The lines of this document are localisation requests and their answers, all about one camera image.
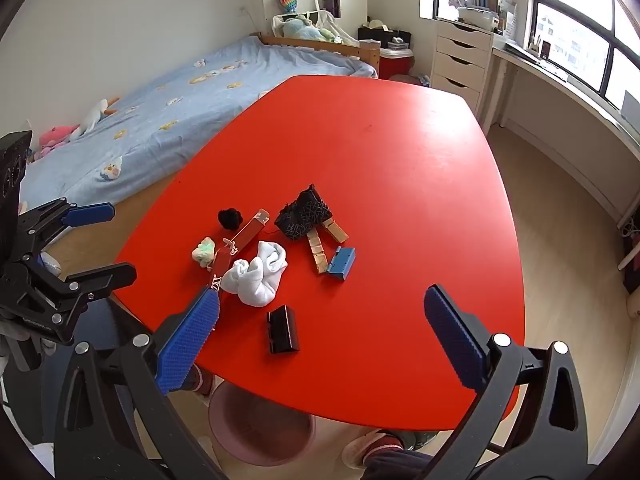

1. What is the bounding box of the person's right shoe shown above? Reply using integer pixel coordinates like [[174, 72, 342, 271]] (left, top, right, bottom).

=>
[[341, 429, 403, 471]]

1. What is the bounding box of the person's left shoe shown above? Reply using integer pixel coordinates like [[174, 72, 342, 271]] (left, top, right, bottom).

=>
[[187, 365, 217, 398]]

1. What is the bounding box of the pastel plush toy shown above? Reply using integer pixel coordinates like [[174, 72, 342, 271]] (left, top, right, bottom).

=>
[[272, 12, 358, 46]]

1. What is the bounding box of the black pompom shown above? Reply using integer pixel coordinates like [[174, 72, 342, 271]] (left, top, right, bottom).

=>
[[217, 207, 244, 231]]

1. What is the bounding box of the black storage box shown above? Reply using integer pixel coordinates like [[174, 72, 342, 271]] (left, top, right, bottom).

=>
[[357, 27, 412, 51]]

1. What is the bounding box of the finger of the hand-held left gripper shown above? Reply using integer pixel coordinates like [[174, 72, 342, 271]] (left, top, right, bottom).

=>
[[18, 198, 117, 252], [49, 261, 138, 344]]

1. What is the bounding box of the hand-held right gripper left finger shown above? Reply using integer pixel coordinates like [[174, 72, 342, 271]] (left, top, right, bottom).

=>
[[54, 287, 226, 480]]

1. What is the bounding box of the person's shoe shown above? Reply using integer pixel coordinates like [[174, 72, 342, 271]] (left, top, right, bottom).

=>
[[187, 365, 217, 398], [341, 429, 403, 471]]

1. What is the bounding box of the wooden clothespin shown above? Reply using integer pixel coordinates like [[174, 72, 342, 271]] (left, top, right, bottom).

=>
[[320, 219, 349, 243], [306, 230, 329, 275]]

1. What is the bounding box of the small red carton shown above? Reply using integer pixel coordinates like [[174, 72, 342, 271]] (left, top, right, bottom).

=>
[[207, 240, 237, 293]]

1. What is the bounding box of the white drawer unit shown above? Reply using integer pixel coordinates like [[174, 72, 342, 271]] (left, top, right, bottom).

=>
[[430, 19, 496, 121]]

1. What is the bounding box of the white desk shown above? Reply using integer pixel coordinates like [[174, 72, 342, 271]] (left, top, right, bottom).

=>
[[487, 42, 640, 226]]

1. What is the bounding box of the black patterned box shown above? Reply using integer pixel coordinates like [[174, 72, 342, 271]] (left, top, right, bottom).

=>
[[274, 184, 335, 242]]

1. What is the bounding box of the red table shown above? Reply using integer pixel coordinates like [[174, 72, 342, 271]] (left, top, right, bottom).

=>
[[114, 75, 526, 433]]

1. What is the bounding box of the small blue box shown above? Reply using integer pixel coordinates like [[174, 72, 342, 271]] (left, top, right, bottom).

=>
[[326, 246, 357, 283]]

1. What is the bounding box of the white duck plush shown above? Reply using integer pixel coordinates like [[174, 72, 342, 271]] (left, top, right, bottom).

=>
[[70, 97, 121, 141]]

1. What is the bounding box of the red cooler box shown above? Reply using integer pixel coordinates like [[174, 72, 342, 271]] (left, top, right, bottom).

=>
[[379, 46, 415, 80]]

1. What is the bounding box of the pink waste bin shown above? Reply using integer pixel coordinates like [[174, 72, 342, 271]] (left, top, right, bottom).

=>
[[207, 382, 317, 465]]

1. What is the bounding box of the white sock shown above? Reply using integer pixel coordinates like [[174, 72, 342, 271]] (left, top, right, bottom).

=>
[[221, 240, 289, 307]]

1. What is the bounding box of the person's left forearm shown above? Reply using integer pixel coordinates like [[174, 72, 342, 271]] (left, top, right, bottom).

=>
[[0, 305, 28, 361]]

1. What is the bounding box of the long red-brown carton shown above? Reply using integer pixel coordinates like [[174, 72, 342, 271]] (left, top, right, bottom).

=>
[[227, 208, 271, 253]]

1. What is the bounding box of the pale green wrapper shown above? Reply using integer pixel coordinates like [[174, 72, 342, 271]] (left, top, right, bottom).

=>
[[191, 239, 217, 268]]

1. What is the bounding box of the pink plush toy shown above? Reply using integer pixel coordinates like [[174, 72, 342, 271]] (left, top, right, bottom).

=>
[[32, 124, 81, 161]]

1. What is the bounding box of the person's right leg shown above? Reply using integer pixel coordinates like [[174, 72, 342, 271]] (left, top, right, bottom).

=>
[[365, 447, 441, 480]]

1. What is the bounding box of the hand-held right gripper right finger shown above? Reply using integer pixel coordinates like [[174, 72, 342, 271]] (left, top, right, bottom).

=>
[[422, 284, 601, 480]]

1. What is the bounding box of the bed with blue sheet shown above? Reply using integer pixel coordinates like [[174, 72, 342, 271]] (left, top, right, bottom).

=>
[[17, 34, 381, 208]]

